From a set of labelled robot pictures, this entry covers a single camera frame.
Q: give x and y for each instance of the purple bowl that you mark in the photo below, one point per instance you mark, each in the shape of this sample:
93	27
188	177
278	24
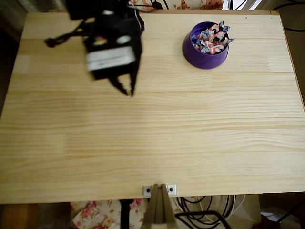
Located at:
202	58

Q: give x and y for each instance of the black pole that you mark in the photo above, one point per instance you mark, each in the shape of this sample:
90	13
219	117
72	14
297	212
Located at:
125	214

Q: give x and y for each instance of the black camera box with label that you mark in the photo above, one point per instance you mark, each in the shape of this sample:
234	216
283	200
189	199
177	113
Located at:
107	57

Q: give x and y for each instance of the silver metal bracket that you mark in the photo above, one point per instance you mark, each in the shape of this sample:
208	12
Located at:
146	190

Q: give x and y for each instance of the tan camera stand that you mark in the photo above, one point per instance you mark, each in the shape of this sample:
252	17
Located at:
159	210

